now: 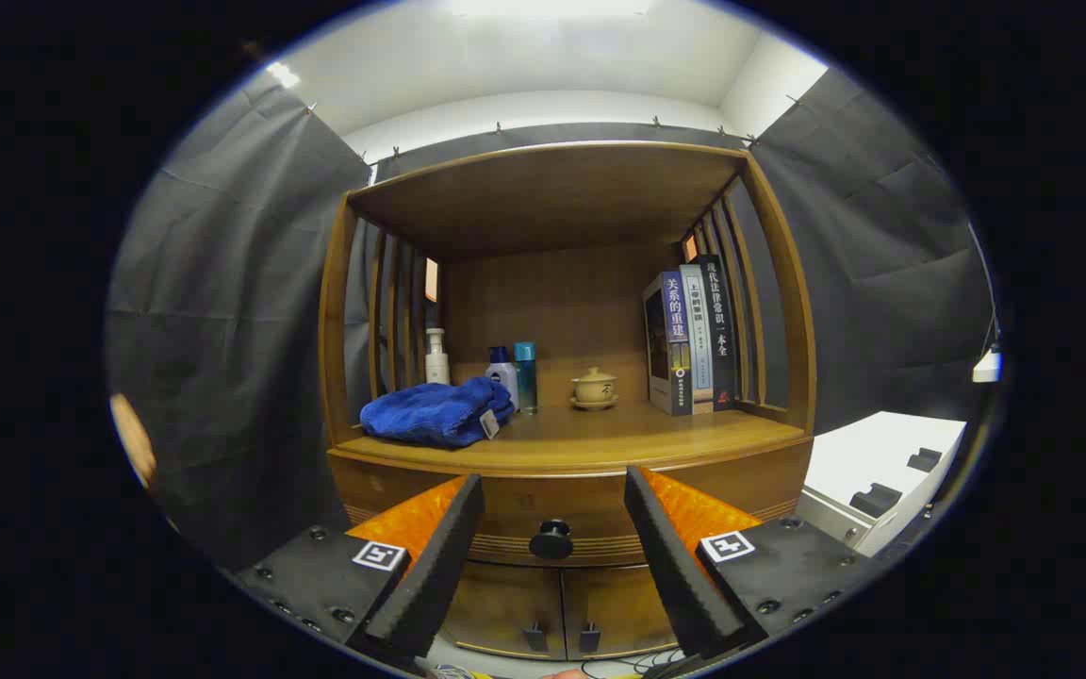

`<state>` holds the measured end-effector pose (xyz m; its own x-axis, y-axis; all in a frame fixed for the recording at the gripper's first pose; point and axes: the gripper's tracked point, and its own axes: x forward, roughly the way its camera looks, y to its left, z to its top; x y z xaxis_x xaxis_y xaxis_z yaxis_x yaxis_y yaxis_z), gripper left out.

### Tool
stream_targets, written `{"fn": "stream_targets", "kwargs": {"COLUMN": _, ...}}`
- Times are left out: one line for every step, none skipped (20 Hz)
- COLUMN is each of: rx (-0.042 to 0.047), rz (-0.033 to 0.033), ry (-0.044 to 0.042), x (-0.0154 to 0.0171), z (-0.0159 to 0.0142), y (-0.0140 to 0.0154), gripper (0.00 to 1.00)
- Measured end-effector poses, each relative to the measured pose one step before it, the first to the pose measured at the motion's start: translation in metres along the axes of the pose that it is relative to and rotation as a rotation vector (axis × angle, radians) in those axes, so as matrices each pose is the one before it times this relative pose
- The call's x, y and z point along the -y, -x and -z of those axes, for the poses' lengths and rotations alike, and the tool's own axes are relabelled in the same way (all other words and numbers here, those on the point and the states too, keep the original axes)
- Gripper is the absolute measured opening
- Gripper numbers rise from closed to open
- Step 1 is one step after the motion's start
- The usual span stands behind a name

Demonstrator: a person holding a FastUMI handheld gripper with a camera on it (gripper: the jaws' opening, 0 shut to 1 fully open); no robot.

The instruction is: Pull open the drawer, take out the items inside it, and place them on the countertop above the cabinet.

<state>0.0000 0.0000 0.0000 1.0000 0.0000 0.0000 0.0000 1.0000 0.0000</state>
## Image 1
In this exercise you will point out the white pump bottle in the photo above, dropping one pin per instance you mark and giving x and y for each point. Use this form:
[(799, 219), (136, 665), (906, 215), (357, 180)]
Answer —
[(436, 363)]

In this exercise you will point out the blue towel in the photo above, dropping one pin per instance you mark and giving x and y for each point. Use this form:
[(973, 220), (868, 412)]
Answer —
[(430, 413)]

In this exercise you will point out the blue spine book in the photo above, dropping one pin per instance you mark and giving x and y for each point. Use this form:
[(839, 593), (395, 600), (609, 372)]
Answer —
[(667, 349)]

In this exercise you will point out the white bottle with blue cap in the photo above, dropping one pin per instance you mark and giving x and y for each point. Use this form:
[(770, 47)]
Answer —
[(503, 372)]

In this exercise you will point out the beige lidded teacup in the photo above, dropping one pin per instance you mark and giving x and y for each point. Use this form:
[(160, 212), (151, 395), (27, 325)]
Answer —
[(594, 387)]

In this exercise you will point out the wooden cabinet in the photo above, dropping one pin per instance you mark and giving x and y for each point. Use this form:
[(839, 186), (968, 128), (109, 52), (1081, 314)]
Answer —
[(543, 198)]

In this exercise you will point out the wooden countertop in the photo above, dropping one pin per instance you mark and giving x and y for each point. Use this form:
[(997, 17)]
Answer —
[(600, 434)]

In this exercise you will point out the pale spine book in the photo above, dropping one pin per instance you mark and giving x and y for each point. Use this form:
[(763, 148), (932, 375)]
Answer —
[(699, 339)]

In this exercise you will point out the teal bottle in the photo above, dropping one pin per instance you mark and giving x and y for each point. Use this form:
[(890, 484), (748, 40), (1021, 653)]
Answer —
[(526, 377)]

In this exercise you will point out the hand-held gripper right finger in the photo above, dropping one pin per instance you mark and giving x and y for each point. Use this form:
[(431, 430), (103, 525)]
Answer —
[(675, 566)]

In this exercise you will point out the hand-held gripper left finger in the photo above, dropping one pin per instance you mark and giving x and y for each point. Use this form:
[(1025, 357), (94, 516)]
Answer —
[(435, 566)]

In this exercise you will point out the wooden cabinet door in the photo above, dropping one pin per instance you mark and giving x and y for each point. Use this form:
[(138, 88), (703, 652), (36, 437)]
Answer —
[(614, 604), (505, 604)]

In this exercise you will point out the white machine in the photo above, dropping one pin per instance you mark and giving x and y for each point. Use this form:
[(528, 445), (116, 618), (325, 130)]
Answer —
[(863, 462)]

